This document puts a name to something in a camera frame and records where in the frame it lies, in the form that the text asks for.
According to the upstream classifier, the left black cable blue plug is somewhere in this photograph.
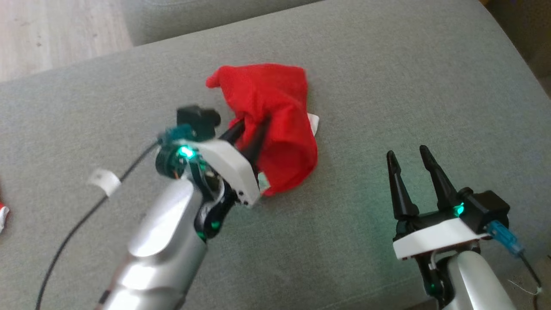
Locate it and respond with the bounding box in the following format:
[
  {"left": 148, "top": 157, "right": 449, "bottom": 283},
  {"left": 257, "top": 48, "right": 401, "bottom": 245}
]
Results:
[{"left": 35, "top": 125, "right": 194, "bottom": 310}]

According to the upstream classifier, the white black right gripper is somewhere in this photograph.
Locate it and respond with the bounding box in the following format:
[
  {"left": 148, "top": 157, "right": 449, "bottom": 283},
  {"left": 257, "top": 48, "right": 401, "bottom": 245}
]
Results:
[{"left": 387, "top": 146, "right": 489, "bottom": 261}]

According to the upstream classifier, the grey fabric sofa seat cushion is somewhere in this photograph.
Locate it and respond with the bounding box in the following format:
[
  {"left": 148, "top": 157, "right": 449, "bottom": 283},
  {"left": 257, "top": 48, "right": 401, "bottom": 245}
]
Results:
[{"left": 0, "top": 0, "right": 551, "bottom": 310}]

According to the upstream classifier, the red basketball jersey with number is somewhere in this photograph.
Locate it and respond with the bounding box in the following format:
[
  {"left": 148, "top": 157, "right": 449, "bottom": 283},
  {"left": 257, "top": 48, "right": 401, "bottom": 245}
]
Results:
[{"left": 206, "top": 63, "right": 320, "bottom": 197}]

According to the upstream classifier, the grey sofa back cushion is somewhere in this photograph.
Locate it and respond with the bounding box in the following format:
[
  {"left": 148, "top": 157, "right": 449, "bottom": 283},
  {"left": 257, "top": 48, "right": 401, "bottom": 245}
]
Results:
[{"left": 122, "top": 0, "right": 323, "bottom": 47}]

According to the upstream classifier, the white left cable clip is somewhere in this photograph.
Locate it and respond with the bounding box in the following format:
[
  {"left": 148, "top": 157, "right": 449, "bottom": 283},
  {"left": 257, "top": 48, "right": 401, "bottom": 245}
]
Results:
[{"left": 88, "top": 169, "right": 122, "bottom": 196}]

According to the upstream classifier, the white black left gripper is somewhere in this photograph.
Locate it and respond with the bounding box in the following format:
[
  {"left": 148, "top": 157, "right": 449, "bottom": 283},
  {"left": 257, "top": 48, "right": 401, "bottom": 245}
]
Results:
[{"left": 156, "top": 116, "right": 273, "bottom": 208}]

